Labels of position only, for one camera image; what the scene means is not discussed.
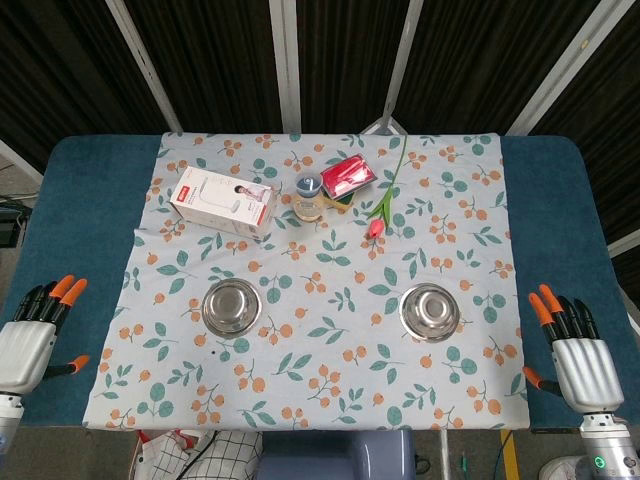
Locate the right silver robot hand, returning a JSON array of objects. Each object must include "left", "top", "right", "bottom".
[{"left": 522, "top": 283, "right": 626, "bottom": 415}]

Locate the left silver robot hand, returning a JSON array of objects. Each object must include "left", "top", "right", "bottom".
[{"left": 0, "top": 274, "right": 91, "bottom": 396}]

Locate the metal bowl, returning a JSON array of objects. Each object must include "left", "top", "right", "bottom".
[
  {"left": 399, "top": 283, "right": 460, "bottom": 343},
  {"left": 201, "top": 278, "right": 263, "bottom": 335}
]

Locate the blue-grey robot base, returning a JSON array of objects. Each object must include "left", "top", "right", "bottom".
[{"left": 257, "top": 429, "right": 415, "bottom": 480}]

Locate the black equipment box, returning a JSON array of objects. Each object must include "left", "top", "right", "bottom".
[{"left": 0, "top": 197, "right": 34, "bottom": 249}]

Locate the white table leg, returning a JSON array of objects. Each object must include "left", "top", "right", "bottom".
[{"left": 438, "top": 429, "right": 452, "bottom": 480}]

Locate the teal table cover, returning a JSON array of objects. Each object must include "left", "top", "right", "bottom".
[{"left": 0, "top": 134, "right": 640, "bottom": 434}]

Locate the black-white checked bag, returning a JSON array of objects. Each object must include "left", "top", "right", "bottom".
[{"left": 132, "top": 428, "right": 264, "bottom": 480}]

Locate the white product box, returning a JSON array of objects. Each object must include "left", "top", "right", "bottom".
[{"left": 168, "top": 166, "right": 279, "bottom": 240}]

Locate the pink tulip with stem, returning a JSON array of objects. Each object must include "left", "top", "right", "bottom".
[{"left": 367, "top": 134, "right": 409, "bottom": 240}]

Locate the floral print tablecloth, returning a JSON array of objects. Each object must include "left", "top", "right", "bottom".
[{"left": 82, "top": 132, "right": 531, "bottom": 432}]

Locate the yellow-green sponge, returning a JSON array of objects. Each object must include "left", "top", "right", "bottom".
[{"left": 323, "top": 188, "right": 357, "bottom": 208}]

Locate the red plastic package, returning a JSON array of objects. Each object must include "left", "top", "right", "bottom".
[{"left": 319, "top": 154, "right": 376, "bottom": 197}]

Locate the round glass jar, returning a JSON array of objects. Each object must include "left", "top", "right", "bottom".
[{"left": 292, "top": 193, "right": 327, "bottom": 222}]

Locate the small blue-lidded clear cup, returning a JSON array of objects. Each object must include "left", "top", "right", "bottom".
[{"left": 294, "top": 172, "right": 322, "bottom": 198}]

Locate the white metal frame post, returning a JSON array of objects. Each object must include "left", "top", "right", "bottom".
[
  {"left": 359, "top": 0, "right": 426, "bottom": 136},
  {"left": 104, "top": 0, "right": 184, "bottom": 134},
  {"left": 504, "top": 0, "right": 624, "bottom": 136},
  {"left": 607, "top": 227, "right": 640, "bottom": 259},
  {"left": 268, "top": 0, "right": 304, "bottom": 134},
  {"left": 0, "top": 139, "right": 44, "bottom": 185}
]

